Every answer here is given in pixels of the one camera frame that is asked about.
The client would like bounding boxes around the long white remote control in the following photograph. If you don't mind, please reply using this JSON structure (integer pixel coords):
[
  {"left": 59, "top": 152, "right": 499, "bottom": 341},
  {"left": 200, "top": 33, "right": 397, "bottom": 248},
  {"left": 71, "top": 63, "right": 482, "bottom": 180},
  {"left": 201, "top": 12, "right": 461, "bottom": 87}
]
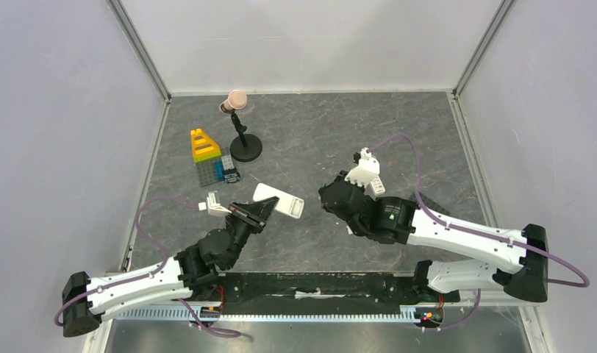
[{"left": 370, "top": 176, "right": 386, "bottom": 196}]

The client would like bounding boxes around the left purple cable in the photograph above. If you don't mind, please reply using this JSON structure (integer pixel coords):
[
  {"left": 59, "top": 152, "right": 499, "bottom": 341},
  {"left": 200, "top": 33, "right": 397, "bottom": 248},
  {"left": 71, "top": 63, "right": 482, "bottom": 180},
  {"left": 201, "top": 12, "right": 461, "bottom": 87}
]
[{"left": 54, "top": 196, "right": 202, "bottom": 327}]

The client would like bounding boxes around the white grey remote control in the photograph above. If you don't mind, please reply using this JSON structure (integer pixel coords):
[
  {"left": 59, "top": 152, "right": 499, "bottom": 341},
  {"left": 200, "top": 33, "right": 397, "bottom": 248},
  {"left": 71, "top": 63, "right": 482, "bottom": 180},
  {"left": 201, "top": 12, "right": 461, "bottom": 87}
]
[{"left": 252, "top": 183, "right": 305, "bottom": 219}]

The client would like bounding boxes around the yellow toy brick tower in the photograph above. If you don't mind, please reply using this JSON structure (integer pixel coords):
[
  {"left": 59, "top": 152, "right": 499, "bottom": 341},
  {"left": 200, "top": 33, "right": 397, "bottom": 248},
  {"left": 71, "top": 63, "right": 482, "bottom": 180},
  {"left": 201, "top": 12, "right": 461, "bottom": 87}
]
[{"left": 190, "top": 129, "right": 222, "bottom": 163}]

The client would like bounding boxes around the dark studded baseplate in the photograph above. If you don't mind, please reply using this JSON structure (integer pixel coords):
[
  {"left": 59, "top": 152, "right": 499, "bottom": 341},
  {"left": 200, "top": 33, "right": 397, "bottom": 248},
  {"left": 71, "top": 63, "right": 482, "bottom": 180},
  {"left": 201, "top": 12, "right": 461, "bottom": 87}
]
[{"left": 408, "top": 192, "right": 451, "bottom": 215}]

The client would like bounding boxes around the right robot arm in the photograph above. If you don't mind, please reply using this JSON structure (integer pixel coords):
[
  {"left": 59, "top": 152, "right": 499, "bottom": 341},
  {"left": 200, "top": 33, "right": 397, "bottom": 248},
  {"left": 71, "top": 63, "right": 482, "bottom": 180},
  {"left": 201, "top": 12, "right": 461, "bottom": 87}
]
[{"left": 318, "top": 171, "right": 548, "bottom": 303}]

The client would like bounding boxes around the pink microphone on stand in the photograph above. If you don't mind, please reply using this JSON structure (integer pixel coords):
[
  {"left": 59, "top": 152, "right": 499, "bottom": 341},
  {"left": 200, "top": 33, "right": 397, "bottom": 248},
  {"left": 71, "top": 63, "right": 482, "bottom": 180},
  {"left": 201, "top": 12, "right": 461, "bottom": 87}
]
[{"left": 218, "top": 90, "right": 263, "bottom": 163}]

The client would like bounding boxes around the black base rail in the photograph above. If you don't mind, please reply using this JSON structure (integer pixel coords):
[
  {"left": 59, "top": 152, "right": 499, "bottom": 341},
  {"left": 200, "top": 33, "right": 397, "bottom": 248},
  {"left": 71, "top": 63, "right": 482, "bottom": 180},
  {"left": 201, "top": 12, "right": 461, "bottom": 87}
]
[{"left": 191, "top": 272, "right": 460, "bottom": 315}]

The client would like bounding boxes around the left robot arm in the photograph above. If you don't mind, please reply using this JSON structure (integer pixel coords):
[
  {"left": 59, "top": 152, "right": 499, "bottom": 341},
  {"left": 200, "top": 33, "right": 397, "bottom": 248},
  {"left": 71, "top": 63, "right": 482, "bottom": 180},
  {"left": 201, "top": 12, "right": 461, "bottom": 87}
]
[{"left": 54, "top": 192, "right": 279, "bottom": 338}]

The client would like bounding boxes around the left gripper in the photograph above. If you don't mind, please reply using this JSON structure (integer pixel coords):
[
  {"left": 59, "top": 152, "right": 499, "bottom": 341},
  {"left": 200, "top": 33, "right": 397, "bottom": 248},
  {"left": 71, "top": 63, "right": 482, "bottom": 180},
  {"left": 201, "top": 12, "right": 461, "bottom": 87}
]
[{"left": 226, "top": 196, "right": 279, "bottom": 268}]

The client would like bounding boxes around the blue toy brick block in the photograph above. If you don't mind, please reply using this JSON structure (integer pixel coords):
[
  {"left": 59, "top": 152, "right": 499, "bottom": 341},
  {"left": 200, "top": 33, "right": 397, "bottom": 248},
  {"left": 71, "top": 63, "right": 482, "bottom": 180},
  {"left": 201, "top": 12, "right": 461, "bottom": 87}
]
[{"left": 195, "top": 148, "right": 242, "bottom": 188}]

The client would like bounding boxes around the white cable duct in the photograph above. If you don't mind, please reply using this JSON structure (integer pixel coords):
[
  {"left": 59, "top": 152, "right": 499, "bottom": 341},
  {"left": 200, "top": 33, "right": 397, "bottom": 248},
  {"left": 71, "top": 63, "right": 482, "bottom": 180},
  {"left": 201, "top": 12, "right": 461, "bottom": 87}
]
[{"left": 115, "top": 302, "right": 437, "bottom": 324}]

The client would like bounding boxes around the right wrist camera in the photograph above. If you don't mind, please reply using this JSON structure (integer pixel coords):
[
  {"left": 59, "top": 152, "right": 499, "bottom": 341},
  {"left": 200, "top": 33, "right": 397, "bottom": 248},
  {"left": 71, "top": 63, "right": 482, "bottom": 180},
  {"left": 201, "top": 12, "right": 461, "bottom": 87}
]
[{"left": 344, "top": 147, "right": 380, "bottom": 187}]

